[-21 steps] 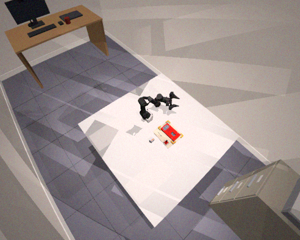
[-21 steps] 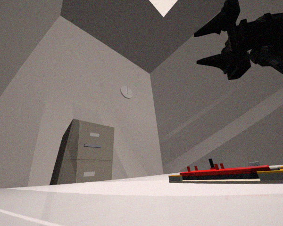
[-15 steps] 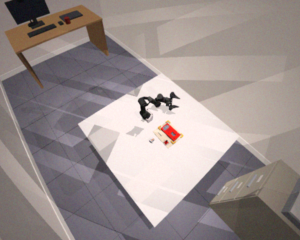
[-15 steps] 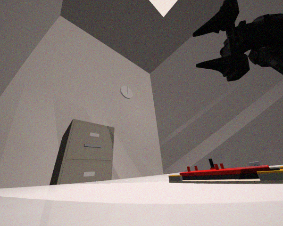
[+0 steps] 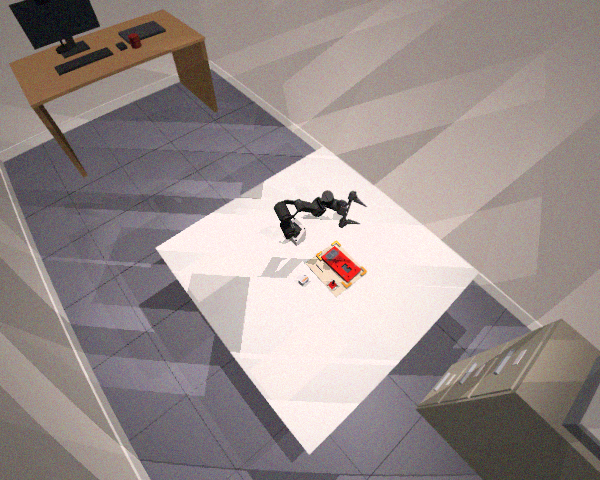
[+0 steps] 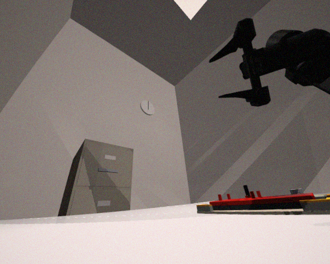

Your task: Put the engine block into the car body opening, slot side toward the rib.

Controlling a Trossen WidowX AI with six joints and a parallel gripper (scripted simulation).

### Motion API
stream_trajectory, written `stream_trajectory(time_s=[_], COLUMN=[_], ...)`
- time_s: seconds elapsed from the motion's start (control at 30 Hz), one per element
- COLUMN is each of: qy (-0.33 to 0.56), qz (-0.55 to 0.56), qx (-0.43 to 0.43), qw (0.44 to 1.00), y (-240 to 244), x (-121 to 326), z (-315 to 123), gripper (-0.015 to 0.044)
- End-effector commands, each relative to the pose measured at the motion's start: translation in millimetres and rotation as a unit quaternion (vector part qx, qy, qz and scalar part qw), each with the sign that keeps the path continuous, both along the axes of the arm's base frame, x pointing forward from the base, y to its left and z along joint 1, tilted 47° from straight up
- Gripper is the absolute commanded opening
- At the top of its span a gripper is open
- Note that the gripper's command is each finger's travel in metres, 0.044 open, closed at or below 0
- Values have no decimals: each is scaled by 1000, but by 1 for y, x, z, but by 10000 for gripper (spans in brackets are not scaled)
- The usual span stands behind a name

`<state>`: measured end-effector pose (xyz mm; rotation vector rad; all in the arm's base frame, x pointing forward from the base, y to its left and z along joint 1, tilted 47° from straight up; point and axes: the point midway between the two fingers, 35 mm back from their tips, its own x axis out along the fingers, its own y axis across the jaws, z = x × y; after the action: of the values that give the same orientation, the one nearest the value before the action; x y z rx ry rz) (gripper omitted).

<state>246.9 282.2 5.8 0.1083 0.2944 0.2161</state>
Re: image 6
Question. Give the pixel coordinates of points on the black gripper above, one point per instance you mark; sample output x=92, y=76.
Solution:
x=260, y=62

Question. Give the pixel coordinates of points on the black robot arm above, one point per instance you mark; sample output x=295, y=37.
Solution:
x=312, y=61

